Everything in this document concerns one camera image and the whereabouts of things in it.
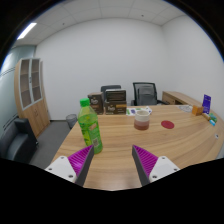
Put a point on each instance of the white and brown cup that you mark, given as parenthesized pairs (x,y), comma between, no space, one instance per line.
(142,120)

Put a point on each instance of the clear sheet with round print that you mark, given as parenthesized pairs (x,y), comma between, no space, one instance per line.
(185,108)

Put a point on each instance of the wooden side desk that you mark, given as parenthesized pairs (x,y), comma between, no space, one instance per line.
(178,97)

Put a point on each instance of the small orange box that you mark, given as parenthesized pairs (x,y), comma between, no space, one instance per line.
(197,110)

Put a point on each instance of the long ceiling light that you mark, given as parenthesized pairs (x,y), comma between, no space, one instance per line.
(26,31)

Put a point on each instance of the purple standing card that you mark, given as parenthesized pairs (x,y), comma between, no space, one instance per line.
(206,104)

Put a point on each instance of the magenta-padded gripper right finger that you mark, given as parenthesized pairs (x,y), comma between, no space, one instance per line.
(163,166)

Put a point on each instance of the flat round red coaster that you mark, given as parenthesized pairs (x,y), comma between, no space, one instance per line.
(167,124)

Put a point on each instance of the grey waste bin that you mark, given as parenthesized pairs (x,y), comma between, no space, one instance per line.
(71,120)

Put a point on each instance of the wooden shelf cabinet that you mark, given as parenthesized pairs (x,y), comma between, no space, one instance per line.
(35,111)

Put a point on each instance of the small tan box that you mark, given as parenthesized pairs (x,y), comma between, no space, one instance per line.
(206,116)

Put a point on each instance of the small green packet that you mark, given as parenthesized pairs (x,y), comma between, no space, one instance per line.
(213,117)

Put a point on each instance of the green drink bottle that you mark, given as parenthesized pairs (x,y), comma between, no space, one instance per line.
(90,130)

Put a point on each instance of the small blue packet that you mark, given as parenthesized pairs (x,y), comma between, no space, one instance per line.
(212,122)

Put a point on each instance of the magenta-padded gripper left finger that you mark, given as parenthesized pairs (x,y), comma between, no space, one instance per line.
(60,166)

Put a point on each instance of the dark armchair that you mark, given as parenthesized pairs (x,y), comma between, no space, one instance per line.
(16,140)

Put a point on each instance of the tall brown cardboard box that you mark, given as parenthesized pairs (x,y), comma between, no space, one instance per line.
(96,103)

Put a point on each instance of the black mesh office chair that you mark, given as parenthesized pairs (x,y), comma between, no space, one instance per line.
(145,93)

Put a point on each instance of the dark fabric office chair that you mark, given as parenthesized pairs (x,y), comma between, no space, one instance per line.
(108,87)

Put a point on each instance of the printed paper sheet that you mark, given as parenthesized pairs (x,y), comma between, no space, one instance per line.
(131,111)

